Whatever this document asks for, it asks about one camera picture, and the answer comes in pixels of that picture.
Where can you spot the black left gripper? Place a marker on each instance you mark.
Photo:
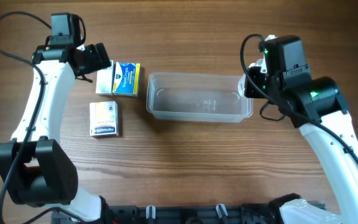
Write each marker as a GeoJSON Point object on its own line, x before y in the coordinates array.
{"type": "Point", "coordinates": [101, 55]}

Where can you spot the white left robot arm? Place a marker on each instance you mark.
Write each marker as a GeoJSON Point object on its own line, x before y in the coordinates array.
{"type": "Point", "coordinates": [33, 166]}

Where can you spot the white Hansaplast box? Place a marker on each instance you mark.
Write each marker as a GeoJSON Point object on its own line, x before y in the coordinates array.
{"type": "Point", "coordinates": [103, 119]}

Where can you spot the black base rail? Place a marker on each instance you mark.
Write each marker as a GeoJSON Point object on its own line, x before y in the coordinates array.
{"type": "Point", "coordinates": [242, 214]}

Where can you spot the clear plastic bottle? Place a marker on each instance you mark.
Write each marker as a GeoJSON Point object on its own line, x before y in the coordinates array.
{"type": "Point", "coordinates": [244, 89]}

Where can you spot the blue VapoDrops box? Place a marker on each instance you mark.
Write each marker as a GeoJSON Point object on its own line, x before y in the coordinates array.
{"type": "Point", "coordinates": [126, 79]}

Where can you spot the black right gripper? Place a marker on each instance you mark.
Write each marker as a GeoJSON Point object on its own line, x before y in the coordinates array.
{"type": "Point", "coordinates": [252, 86]}

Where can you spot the white Panadol box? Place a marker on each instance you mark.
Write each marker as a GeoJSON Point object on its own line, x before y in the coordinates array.
{"type": "Point", "coordinates": [105, 80]}

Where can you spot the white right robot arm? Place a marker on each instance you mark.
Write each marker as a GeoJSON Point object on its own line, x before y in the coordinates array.
{"type": "Point", "coordinates": [317, 108]}

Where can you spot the clear plastic container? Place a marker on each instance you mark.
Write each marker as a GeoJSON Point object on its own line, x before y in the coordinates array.
{"type": "Point", "coordinates": [197, 97]}

